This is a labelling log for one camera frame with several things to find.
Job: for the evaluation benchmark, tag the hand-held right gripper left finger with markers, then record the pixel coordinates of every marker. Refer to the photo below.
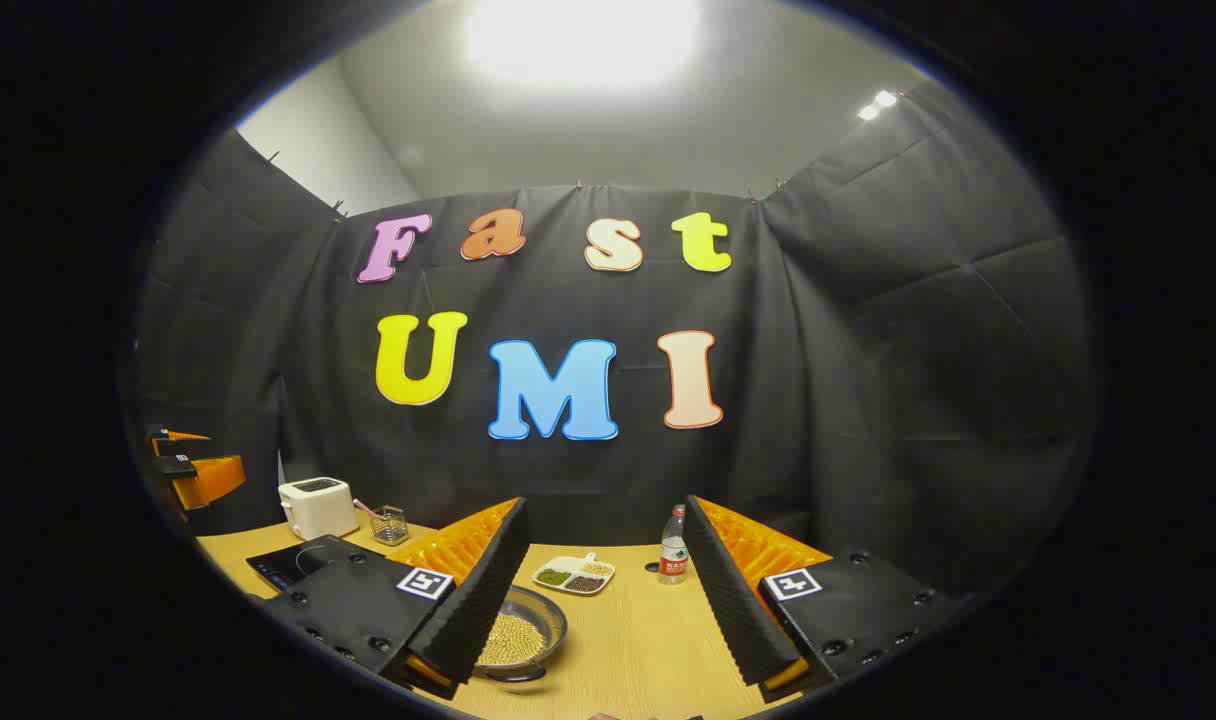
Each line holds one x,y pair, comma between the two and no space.
493,580

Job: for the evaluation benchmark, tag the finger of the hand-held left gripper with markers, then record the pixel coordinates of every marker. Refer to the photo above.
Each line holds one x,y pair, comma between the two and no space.
213,478
173,438

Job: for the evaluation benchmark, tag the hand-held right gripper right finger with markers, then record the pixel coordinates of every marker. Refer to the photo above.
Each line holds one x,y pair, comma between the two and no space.
728,590

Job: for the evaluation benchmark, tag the steel pot with soybeans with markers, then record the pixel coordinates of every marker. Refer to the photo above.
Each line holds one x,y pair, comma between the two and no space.
538,615

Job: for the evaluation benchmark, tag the black induction cooktop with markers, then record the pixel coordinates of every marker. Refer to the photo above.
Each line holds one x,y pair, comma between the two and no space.
288,565

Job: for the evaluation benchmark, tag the clear plastic water bottle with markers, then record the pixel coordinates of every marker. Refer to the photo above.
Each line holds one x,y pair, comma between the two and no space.
674,550

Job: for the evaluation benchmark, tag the white divided bean tray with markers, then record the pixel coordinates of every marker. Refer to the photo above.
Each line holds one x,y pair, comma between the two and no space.
573,575

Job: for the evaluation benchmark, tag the white toaster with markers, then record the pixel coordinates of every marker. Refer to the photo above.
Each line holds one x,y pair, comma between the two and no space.
318,508

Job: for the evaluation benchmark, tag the pink striped straw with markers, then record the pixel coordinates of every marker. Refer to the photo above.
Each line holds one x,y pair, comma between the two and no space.
364,507

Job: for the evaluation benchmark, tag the small ceiling light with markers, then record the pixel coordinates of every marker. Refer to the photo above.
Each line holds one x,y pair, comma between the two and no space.
878,104

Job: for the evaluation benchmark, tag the large ceiling light panel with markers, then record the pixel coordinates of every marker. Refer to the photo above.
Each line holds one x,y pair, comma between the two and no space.
583,40

